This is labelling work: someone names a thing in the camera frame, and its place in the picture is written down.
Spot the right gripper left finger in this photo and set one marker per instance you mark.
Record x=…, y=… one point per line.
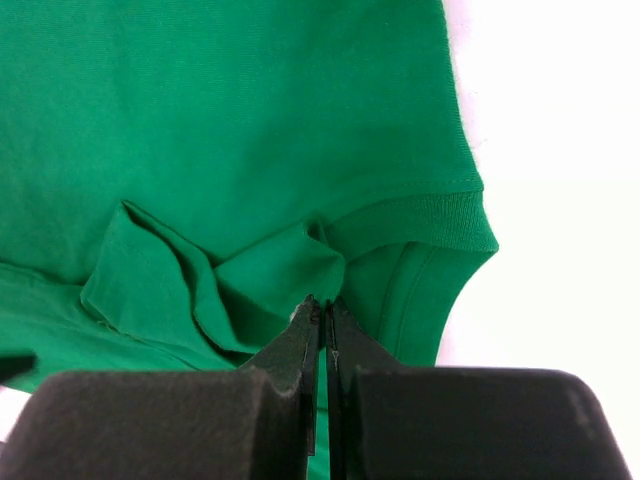
x=254, y=422

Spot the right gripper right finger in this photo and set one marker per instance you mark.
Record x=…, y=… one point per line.
x=388, y=420

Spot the green t shirt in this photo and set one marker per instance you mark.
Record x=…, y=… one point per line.
x=177, y=177

